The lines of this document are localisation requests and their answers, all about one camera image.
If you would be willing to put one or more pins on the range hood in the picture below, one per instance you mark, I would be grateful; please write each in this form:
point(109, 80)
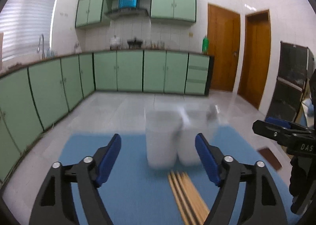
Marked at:
point(116, 9)

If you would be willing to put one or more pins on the plain bamboo chopstick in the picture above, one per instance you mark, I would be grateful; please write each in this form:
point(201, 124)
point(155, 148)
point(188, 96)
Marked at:
point(199, 207)

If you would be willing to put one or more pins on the blue cloth pile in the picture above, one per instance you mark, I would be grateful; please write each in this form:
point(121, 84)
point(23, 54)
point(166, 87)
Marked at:
point(308, 107)

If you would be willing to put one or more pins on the black wok on stove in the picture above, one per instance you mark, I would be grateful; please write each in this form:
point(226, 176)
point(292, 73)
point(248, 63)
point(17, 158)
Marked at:
point(135, 43)

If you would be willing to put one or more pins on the orange red patterned chopstick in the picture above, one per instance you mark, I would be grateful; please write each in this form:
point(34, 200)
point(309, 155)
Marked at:
point(181, 197)

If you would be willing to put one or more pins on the black oven cabinet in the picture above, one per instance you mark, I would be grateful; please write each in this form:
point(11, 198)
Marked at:
point(296, 66)

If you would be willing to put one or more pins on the left wooden door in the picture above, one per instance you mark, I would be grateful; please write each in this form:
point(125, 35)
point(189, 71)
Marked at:
point(224, 35)

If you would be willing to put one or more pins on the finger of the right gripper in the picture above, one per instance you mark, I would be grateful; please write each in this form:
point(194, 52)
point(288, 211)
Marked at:
point(282, 123)
point(285, 137)

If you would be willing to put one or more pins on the chrome sink faucet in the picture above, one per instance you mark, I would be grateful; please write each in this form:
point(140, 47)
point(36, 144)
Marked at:
point(40, 49)

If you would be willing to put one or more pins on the wooden door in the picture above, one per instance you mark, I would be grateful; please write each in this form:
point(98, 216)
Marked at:
point(257, 52)
point(224, 35)

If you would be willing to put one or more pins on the black chopstick silver band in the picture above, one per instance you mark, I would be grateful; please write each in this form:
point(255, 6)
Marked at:
point(175, 200)

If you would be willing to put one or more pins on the window blinds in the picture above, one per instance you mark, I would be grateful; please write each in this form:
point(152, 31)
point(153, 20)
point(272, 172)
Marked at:
point(22, 22)

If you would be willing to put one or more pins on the green lower kitchen cabinets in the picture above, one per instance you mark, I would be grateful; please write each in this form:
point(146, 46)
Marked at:
point(36, 97)

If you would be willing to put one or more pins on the brown stool seat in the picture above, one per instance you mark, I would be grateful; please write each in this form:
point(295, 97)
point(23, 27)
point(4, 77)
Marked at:
point(270, 157)

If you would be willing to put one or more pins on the white cooking pot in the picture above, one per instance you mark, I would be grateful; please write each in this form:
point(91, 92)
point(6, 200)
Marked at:
point(116, 43)

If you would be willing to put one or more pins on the blue table mat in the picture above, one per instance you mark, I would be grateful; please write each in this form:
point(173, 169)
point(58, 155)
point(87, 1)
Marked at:
point(136, 194)

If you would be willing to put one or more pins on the white twin utensil holder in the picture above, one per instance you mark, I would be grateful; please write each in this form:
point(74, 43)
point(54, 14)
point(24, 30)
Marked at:
point(171, 134)

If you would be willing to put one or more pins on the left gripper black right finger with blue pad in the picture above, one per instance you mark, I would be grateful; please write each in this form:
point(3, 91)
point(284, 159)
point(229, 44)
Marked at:
point(262, 203)

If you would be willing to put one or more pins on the green bottle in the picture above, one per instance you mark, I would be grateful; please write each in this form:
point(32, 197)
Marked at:
point(205, 45)

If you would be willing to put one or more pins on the right wooden door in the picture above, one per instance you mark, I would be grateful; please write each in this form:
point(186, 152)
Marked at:
point(257, 52)

